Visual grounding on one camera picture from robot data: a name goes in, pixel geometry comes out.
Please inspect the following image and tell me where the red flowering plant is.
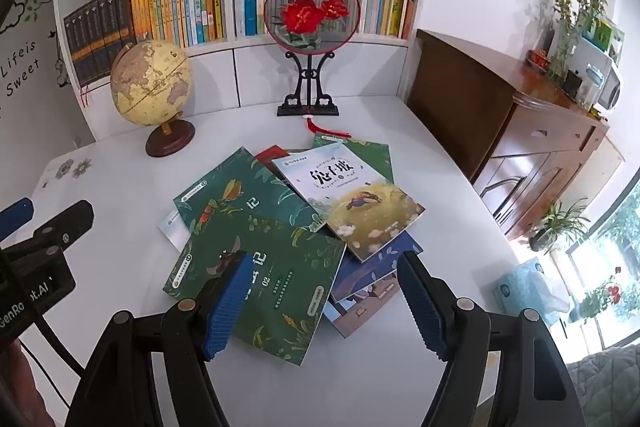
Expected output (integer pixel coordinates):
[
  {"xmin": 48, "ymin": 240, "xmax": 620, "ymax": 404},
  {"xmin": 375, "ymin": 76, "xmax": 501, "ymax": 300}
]
[{"xmin": 579, "ymin": 264, "xmax": 633, "ymax": 320}]

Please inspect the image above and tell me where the set of black books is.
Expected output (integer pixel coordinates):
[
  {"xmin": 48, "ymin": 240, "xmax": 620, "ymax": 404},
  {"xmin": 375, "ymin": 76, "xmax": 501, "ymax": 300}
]
[{"xmin": 63, "ymin": 0, "xmax": 137, "ymax": 88}]

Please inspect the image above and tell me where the grey quilted cushion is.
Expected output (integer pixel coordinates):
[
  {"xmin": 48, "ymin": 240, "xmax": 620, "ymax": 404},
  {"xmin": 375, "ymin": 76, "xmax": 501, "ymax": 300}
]
[{"xmin": 565, "ymin": 342, "xmax": 640, "ymax": 427}]

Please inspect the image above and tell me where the yellow meadow cover book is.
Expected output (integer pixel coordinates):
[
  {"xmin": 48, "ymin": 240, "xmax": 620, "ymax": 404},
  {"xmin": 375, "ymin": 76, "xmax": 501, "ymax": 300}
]
[{"xmin": 271, "ymin": 144, "xmax": 426, "ymax": 264}]

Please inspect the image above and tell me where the glass jar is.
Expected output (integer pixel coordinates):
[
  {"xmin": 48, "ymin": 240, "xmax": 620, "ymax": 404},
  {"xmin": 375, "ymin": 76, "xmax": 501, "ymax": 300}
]
[{"xmin": 577, "ymin": 64, "xmax": 603, "ymax": 108}]

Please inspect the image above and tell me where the red cover book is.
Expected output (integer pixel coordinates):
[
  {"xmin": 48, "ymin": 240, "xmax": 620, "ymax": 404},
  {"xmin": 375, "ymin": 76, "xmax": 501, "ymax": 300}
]
[{"xmin": 256, "ymin": 146, "xmax": 291, "ymax": 172}]

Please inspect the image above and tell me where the brown wooden cabinet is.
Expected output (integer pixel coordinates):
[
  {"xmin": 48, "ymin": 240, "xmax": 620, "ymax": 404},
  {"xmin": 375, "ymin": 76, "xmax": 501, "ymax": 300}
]
[{"xmin": 406, "ymin": 29, "xmax": 626, "ymax": 240}]

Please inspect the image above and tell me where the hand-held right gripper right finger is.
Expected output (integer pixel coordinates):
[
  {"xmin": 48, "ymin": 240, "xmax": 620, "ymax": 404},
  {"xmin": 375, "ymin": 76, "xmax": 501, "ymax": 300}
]
[{"xmin": 397, "ymin": 251, "xmax": 585, "ymax": 427}]

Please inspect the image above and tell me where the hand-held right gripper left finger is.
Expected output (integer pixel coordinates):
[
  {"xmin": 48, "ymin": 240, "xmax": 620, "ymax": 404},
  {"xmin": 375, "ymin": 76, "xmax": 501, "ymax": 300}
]
[{"xmin": 66, "ymin": 249, "xmax": 256, "ymax": 427}]

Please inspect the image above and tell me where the round embroidered red flower fan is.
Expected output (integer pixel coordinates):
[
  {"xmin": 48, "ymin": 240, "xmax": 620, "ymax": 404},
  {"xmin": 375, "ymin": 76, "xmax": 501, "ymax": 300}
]
[{"xmin": 263, "ymin": 0, "xmax": 360, "ymax": 52}]

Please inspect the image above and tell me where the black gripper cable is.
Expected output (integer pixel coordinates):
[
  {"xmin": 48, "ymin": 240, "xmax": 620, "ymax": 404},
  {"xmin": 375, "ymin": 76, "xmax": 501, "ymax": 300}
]
[{"xmin": 30, "ymin": 309, "xmax": 86, "ymax": 375}]

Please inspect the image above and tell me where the green plant in vase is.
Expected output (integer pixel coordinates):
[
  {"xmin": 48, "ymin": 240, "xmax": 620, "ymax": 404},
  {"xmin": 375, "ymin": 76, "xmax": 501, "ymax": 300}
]
[
  {"xmin": 575, "ymin": 0, "xmax": 608, "ymax": 38},
  {"xmin": 547, "ymin": 0, "xmax": 573, "ymax": 80}
]

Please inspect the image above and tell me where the red tassel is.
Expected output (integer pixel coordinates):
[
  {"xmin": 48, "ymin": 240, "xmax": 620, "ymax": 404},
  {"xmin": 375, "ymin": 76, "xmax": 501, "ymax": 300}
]
[{"xmin": 300, "ymin": 114, "xmax": 353, "ymax": 140}]

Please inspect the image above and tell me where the white microwave oven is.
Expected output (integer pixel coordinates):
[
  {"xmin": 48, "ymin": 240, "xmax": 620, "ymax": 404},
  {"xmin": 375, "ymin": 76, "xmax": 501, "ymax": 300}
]
[{"xmin": 570, "ymin": 39, "xmax": 623, "ymax": 110}]

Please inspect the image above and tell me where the green leaf cover book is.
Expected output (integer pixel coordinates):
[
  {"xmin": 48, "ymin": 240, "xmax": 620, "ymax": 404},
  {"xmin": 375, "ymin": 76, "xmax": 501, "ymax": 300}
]
[
  {"xmin": 173, "ymin": 147, "xmax": 321, "ymax": 253},
  {"xmin": 162, "ymin": 227, "xmax": 347, "ymax": 367}
]

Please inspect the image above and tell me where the beige desk globe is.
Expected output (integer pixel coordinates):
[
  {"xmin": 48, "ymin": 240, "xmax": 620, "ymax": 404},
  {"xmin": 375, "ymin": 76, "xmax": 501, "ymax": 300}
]
[{"xmin": 110, "ymin": 39, "xmax": 197, "ymax": 158}]

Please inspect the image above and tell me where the glass window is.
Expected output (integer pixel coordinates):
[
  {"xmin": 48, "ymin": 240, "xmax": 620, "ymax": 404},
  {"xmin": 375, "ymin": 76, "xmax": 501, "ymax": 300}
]
[{"xmin": 565, "ymin": 167, "xmax": 640, "ymax": 348}]

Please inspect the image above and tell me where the brown field cover book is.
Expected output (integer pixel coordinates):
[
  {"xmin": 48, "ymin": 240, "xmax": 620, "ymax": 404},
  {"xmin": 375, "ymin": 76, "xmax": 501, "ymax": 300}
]
[{"xmin": 322, "ymin": 279, "xmax": 416, "ymax": 339}]

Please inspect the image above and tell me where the green box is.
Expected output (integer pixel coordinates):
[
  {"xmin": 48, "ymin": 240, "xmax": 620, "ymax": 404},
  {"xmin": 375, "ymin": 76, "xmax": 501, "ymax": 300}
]
[{"xmin": 582, "ymin": 18, "xmax": 626, "ymax": 55}]

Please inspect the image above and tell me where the potted green plant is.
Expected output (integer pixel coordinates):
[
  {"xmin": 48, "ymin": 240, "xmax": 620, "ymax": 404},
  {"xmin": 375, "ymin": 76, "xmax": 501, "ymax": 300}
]
[{"xmin": 529, "ymin": 199, "xmax": 591, "ymax": 254}]

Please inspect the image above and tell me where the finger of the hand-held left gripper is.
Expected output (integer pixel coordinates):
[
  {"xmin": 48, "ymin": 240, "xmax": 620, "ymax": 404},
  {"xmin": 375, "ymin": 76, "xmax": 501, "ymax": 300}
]
[
  {"xmin": 0, "ymin": 198, "xmax": 35, "ymax": 242},
  {"xmin": 32, "ymin": 200, "xmax": 95, "ymax": 253}
]

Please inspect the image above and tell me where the pale blue cover book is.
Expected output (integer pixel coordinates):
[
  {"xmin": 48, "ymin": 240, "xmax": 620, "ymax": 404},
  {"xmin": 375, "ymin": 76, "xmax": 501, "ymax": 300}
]
[{"xmin": 159, "ymin": 211, "xmax": 192, "ymax": 250}]

